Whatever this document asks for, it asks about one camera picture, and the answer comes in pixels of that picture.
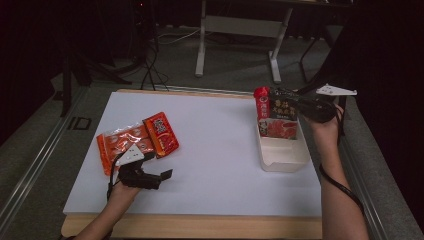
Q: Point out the black and red packet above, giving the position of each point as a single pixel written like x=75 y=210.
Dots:
x=276 y=115

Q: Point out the clear orange packet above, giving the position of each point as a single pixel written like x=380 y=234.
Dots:
x=118 y=145

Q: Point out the black chair legs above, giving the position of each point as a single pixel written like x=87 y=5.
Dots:
x=320 y=66

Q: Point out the orange-red sauce packet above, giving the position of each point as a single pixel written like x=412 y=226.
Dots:
x=161 y=134

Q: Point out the person's left hand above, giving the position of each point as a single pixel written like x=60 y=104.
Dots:
x=123 y=192

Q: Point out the white metal table frame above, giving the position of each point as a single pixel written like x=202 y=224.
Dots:
x=240 y=26

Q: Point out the person's right hand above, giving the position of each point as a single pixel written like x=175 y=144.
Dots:
x=325 y=128

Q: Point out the wooden table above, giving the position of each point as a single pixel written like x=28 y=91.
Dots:
x=186 y=226

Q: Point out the white board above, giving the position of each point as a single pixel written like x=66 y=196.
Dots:
x=206 y=180

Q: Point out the aluminium rail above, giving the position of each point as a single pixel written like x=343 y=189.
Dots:
x=370 y=200
x=36 y=160

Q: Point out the white divided container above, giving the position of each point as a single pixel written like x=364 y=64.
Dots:
x=283 y=155

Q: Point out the black stand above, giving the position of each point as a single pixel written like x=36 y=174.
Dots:
x=71 y=76

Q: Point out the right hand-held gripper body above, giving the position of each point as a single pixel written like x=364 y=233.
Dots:
x=320 y=106

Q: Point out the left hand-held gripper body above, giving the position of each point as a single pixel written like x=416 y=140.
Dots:
x=140 y=178

